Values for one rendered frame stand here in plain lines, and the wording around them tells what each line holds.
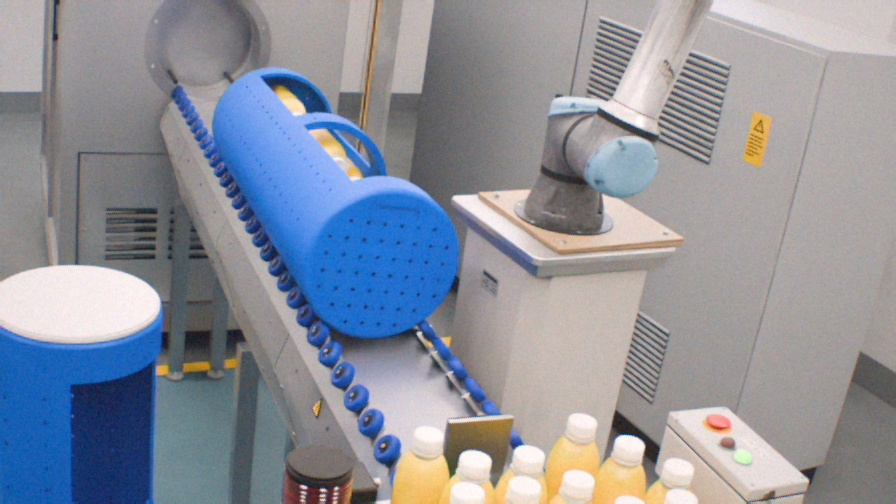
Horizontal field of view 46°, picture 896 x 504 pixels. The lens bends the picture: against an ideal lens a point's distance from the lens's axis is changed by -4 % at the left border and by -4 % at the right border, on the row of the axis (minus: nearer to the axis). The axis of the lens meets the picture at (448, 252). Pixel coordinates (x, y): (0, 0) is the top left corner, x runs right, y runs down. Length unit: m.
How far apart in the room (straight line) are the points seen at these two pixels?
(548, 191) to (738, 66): 1.30
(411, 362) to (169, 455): 1.51
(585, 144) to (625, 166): 0.08
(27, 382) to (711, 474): 1.02
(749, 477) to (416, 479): 0.43
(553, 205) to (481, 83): 2.35
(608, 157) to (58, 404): 0.96
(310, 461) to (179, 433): 2.43
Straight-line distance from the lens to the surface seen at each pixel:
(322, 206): 1.86
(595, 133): 1.86
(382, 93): 2.90
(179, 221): 3.47
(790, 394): 3.43
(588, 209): 2.00
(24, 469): 1.84
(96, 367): 1.72
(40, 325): 1.73
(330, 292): 1.87
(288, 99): 2.50
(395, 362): 1.93
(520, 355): 1.99
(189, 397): 3.62
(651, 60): 1.85
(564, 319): 1.98
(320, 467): 1.00
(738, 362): 3.23
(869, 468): 4.03
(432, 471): 1.37
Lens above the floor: 1.80
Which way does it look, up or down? 21 degrees down
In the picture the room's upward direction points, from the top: 9 degrees clockwise
